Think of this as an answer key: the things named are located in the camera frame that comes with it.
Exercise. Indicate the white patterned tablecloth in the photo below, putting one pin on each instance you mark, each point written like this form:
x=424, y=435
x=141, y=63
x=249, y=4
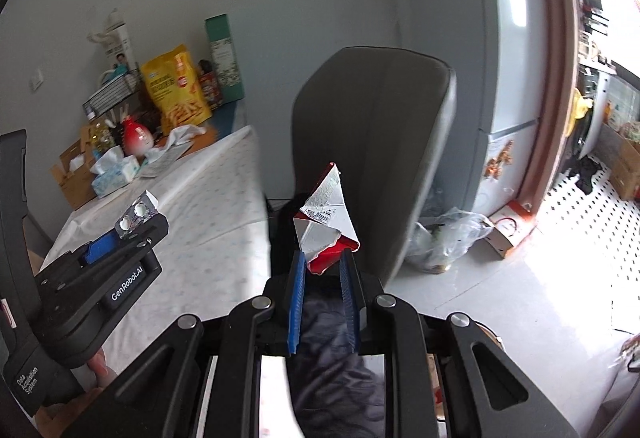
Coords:
x=200, y=218

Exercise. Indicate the dark grey clothing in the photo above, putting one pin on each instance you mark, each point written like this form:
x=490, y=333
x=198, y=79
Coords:
x=330, y=368

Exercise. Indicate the blue white tissue box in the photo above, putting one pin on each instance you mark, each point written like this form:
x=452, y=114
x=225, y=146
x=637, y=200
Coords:
x=115, y=173

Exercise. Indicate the pale blue fridge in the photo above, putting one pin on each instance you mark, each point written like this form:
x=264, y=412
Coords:
x=505, y=43

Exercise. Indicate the crumpled white cloth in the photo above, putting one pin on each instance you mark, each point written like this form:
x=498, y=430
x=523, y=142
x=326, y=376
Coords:
x=180, y=135

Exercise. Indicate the orange white cardboard box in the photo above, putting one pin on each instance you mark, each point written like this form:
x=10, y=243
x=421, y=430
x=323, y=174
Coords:
x=510, y=230

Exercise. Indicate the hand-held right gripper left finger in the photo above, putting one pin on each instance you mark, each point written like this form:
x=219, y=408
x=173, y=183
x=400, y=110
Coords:
x=296, y=298

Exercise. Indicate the red white vase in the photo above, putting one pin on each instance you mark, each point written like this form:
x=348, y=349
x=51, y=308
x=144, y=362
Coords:
x=136, y=138

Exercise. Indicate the yellow snack bag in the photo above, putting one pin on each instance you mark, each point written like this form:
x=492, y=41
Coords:
x=175, y=88

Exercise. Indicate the grey chair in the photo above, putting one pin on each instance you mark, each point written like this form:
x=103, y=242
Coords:
x=375, y=118

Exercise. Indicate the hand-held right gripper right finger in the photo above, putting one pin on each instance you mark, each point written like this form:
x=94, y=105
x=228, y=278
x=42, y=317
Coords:
x=350, y=298

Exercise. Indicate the tall white box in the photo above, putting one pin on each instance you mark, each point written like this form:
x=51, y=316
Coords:
x=119, y=48

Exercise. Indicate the kitchen shelf with utensils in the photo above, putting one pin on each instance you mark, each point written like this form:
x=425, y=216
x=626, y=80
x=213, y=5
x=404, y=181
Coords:
x=592, y=23

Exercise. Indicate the torn red white carton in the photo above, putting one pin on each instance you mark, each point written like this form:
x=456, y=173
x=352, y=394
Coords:
x=325, y=218

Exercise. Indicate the clear plastic bag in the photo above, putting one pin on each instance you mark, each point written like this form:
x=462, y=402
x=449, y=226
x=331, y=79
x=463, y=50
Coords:
x=450, y=238

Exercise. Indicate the orange figure fridge magnet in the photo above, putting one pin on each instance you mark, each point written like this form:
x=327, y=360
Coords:
x=507, y=151
x=494, y=169

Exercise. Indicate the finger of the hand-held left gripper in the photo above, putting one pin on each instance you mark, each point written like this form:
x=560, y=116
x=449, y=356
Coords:
x=147, y=230
x=102, y=244

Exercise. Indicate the silver blister pack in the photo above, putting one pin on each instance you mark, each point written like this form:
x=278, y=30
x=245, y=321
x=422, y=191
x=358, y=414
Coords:
x=136, y=213

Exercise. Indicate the yellow garment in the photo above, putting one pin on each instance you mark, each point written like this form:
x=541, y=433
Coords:
x=580, y=110

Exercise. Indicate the black cloth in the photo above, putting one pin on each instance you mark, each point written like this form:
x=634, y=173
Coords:
x=587, y=175

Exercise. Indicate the open brown cardboard box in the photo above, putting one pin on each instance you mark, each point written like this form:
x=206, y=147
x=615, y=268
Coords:
x=75, y=178

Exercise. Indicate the red snack packet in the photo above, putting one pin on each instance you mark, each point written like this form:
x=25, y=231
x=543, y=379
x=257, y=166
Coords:
x=211, y=88

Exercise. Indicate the tall green box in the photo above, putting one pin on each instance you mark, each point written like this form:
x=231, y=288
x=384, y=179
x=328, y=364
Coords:
x=225, y=58

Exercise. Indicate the person's left hand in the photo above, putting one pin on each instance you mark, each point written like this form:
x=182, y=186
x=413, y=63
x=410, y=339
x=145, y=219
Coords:
x=102, y=368

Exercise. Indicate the yellow oil bottle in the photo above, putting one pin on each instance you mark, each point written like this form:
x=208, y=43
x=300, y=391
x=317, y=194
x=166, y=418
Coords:
x=102, y=138

